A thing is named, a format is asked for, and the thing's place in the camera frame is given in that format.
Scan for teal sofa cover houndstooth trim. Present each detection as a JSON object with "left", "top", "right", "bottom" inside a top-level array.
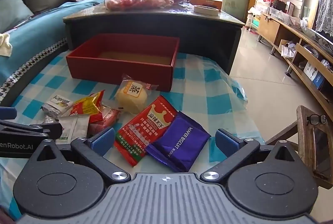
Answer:
[{"left": 0, "top": 0, "right": 106, "bottom": 107}]

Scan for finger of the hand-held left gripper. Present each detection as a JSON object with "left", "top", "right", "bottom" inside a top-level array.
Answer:
[
  {"left": 0, "top": 120, "right": 63, "bottom": 140},
  {"left": 0, "top": 107, "right": 17, "bottom": 119}
]

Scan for red pastry clear packet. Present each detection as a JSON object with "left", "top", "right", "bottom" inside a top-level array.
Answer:
[{"left": 87, "top": 107, "right": 121, "bottom": 137}]

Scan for wooden stool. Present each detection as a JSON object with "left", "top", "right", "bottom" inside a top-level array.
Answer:
[{"left": 265, "top": 105, "right": 333, "bottom": 189}]

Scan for round yellow pastry packet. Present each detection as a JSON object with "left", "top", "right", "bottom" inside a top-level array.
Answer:
[{"left": 114, "top": 74, "right": 159, "bottom": 114}]

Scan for white storage rack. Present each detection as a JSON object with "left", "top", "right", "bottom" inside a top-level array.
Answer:
[{"left": 247, "top": 0, "right": 273, "bottom": 32}]

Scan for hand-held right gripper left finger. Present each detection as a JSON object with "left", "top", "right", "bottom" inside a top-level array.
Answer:
[{"left": 26, "top": 127, "right": 131, "bottom": 184}]

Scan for dark coffee table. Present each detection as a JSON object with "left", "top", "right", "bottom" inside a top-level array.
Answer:
[{"left": 63, "top": 0, "right": 245, "bottom": 76}]

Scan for wooden media cabinet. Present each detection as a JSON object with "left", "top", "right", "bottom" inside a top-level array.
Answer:
[{"left": 257, "top": 12, "right": 333, "bottom": 120}]

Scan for white wafer packet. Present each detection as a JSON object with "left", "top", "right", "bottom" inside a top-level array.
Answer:
[{"left": 42, "top": 95, "right": 72, "bottom": 118}]

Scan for white lace cloth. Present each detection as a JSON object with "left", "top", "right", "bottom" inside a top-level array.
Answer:
[{"left": 316, "top": 0, "right": 333, "bottom": 37}]

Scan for red spicy strip packet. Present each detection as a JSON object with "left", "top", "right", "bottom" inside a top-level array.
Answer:
[{"left": 114, "top": 95, "right": 179, "bottom": 167}]

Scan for orange cardboard box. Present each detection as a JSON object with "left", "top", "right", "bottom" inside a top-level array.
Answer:
[{"left": 189, "top": 0, "right": 223, "bottom": 10}]

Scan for cream cloth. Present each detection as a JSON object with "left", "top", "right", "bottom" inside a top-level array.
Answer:
[{"left": 0, "top": 33, "right": 13, "bottom": 57}]

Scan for red cardboard box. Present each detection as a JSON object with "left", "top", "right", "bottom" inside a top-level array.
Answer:
[{"left": 66, "top": 34, "right": 180, "bottom": 92}]

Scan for black smartphone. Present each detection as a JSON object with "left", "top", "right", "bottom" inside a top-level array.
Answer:
[{"left": 312, "top": 125, "right": 332, "bottom": 176}]

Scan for purple wafer biscuit packet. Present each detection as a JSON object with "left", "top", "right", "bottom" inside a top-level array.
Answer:
[{"left": 146, "top": 111, "right": 212, "bottom": 173}]

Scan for white plastic bag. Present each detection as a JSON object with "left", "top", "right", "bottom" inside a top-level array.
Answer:
[{"left": 281, "top": 42, "right": 297, "bottom": 58}]

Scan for yellow and red snack packet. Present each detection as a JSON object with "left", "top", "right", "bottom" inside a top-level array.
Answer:
[{"left": 62, "top": 90, "right": 104, "bottom": 123}]

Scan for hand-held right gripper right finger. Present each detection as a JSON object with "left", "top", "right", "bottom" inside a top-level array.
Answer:
[{"left": 200, "top": 128, "right": 303, "bottom": 184}]

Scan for blue white checkered tablecloth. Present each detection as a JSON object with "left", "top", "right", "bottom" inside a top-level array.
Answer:
[{"left": 0, "top": 51, "right": 266, "bottom": 219}]

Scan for black eyeglasses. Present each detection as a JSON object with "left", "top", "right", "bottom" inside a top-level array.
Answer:
[{"left": 306, "top": 114, "right": 327, "bottom": 126}]

